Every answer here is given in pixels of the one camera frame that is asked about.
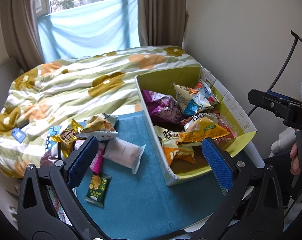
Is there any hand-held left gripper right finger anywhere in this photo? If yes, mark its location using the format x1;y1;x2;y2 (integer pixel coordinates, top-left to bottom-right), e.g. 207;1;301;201
191;137;285;240

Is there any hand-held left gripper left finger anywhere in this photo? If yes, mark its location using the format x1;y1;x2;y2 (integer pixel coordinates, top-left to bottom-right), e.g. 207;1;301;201
17;136;109;240

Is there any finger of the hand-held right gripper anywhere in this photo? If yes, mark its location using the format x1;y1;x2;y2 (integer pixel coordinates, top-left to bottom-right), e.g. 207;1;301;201
266;91;302;105
248;89;290;121

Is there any pink snack packet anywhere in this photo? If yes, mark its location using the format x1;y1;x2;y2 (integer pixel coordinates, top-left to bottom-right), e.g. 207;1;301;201
216;117;237;140

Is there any yellow snack packet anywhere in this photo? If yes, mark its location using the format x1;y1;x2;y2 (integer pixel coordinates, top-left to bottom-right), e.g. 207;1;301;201
184;118;231;143

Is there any green cardboard box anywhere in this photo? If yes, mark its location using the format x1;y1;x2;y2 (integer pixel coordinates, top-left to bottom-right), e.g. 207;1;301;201
135;66;257;187

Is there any white and orange cake packet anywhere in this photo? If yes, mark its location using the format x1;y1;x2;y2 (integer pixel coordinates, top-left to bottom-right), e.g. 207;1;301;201
154;127;197;166

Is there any white blue and orange packet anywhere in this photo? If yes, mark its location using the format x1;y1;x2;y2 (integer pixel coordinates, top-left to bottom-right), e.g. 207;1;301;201
173;82;214;117

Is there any purple snack packet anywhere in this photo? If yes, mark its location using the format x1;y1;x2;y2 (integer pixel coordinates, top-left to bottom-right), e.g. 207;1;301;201
142;90;184;125

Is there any person's right hand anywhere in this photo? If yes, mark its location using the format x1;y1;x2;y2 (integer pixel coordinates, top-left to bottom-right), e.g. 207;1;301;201
289;142;301;176

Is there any magenta snack packet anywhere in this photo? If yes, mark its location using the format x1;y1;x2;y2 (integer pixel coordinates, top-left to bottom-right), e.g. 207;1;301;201
89;142;105;175

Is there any gold and black snack packet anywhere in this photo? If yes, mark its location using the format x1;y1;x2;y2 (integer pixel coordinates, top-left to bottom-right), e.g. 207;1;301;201
51;119;83;158

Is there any person's grey clothing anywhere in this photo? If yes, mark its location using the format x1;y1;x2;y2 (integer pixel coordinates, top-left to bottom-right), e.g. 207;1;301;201
270;127;299;158

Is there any small green snack packet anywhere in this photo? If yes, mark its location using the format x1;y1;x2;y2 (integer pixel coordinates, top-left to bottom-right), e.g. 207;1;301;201
85;173;112;207

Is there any dark brown snack packet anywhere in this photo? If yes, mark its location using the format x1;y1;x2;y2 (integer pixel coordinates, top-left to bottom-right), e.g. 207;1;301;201
39;152;59;168

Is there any beige and orange snack packet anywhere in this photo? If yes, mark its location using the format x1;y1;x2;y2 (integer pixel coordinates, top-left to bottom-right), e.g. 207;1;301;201
80;113;119;140

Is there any plain white snack packet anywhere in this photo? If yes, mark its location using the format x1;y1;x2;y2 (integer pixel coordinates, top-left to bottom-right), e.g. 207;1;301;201
103;137;147;175

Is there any patterned white bed table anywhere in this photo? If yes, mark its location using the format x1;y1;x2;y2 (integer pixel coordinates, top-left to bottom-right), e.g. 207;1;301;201
39;120;264;240

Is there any teal table mat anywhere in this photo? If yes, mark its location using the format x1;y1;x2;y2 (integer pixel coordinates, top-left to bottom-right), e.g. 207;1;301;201
71;111;242;233

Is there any floral striped blanket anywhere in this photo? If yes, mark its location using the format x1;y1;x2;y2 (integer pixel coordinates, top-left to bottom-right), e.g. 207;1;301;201
0;45;199;178

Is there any grey headboard panel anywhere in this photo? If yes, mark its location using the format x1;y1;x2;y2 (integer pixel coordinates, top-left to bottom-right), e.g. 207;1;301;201
0;56;22;122

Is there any light blue window cloth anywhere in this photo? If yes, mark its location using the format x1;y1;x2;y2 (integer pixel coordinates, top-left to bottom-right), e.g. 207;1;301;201
37;0;139;63

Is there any beige curtain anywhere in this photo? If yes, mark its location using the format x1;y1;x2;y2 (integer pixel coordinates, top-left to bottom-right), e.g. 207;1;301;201
138;0;189;48
0;0;46;71

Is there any black cable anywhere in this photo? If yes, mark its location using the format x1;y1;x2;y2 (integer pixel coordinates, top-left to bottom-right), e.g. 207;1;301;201
250;30;302;114

